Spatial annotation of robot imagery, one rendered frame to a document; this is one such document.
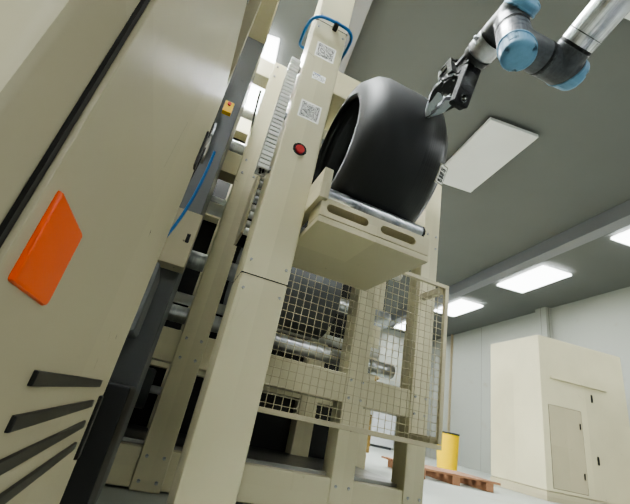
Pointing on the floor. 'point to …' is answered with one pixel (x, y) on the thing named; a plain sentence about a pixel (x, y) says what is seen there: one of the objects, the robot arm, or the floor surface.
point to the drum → (448, 458)
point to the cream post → (259, 287)
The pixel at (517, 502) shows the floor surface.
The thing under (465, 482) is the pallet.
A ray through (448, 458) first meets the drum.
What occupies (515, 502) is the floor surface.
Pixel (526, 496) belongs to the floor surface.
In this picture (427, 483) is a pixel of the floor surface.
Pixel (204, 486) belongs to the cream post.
